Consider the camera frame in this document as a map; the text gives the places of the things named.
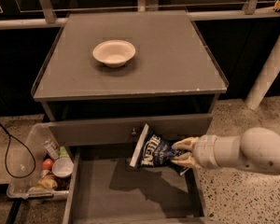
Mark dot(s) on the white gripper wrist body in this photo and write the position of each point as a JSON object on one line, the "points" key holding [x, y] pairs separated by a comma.
{"points": [[205, 151]]}

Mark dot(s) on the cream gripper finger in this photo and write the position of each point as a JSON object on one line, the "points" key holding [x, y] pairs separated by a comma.
{"points": [[185, 160], [185, 144]]}

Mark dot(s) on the blue Kettle chip bag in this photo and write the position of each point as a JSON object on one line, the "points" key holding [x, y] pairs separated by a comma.
{"points": [[154, 151]]}

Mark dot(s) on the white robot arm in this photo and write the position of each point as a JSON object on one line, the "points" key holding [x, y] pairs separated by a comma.
{"points": [[257, 151]]}

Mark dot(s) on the grey top drawer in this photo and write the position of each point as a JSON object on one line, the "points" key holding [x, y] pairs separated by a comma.
{"points": [[118, 131]]}

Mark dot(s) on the grey open middle drawer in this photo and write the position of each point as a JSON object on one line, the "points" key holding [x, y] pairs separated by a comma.
{"points": [[105, 189]]}

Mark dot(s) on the grey drawer cabinet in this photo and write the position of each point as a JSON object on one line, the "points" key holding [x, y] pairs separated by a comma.
{"points": [[173, 72]]}

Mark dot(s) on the yellow chip bag in bin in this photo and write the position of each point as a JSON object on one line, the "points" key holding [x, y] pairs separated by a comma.
{"points": [[47, 182]]}

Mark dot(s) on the white paper bowl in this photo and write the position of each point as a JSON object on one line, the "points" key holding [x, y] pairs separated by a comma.
{"points": [[114, 53]]}

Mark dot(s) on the green packet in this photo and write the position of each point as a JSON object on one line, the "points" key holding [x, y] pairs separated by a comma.
{"points": [[63, 152]]}

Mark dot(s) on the small white bowl in bin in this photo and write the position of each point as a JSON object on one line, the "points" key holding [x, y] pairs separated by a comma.
{"points": [[63, 167]]}

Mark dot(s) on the white snack packet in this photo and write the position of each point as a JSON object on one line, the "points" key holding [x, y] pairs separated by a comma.
{"points": [[52, 149]]}

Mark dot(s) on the orange red ball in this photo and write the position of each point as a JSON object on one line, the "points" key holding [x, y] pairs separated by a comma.
{"points": [[47, 164]]}

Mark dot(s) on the clear plastic bin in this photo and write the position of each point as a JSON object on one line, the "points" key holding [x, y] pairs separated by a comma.
{"points": [[26, 167]]}

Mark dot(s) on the white diagonal post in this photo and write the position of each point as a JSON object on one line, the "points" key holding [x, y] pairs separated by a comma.
{"points": [[265, 79]]}

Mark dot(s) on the metal railing frame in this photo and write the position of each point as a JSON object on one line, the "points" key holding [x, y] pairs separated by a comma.
{"points": [[22, 14]]}

